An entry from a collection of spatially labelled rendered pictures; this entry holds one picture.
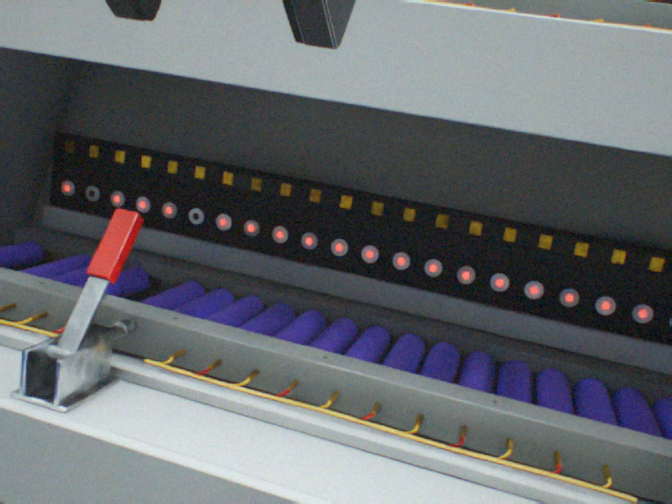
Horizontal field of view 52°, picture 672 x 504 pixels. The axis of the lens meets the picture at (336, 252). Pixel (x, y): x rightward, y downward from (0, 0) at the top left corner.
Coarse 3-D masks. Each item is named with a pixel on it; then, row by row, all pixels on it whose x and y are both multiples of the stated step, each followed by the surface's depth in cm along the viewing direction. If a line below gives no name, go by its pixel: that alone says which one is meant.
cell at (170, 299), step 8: (176, 288) 42; (184, 288) 42; (192, 288) 43; (200, 288) 43; (152, 296) 40; (160, 296) 40; (168, 296) 40; (176, 296) 41; (184, 296) 41; (192, 296) 42; (152, 304) 38; (160, 304) 39; (168, 304) 40; (176, 304) 40
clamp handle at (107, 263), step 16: (112, 224) 32; (128, 224) 32; (112, 240) 32; (128, 240) 32; (96, 256) 32; (112, 256) 32; (96, 272) 31; (112, 272) 32; (96, 288) 31; (80, 304) 31; (96, 304) 31; (80, 320) 31; (64, 336) 31; (80, 336) 30
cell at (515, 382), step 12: (516, 360) 39; (504, 372) 37; (516, 372) 37; (528, 372) 38; (504, 384) 36; (516, 384) 35; (528, 384) 36; (504, 396) 34; (516, 396) 34; (528, 396) 34
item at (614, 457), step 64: (0, 320) 35; (64, 320) 36; (192, 320) 36; (256, 384) 34; (320, 384) 33; (384, 384) 32; (448, 384) 33; (448, 448) 30; (512, 448) 30; (576, 448) 30; (640, 448) 29
